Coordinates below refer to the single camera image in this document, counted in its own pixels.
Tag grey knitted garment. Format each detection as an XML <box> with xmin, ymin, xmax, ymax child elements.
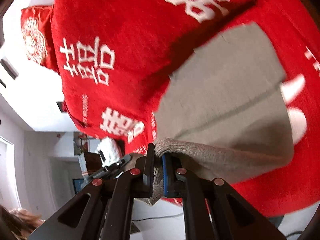
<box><xmin>145</xmin><ymin>23</ymin><xmax>293</xmax><ymax>205</ymax></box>

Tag red blanket white characters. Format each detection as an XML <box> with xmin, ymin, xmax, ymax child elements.
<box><xmin>52</xmin><ymin>0</ymin><xmax>319</xmax><ymax>216</ymax></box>

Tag red patterned pillow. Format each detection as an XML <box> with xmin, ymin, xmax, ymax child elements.
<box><xmin>21</xmin><ymin>5</ymin><xmax>59</xmax><ymax>74</ymax></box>

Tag black cable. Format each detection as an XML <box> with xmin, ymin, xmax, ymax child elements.
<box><xmin>131</xmin><ymin>212</ymin><xmax>185</xmax><ymax>222</ymax></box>

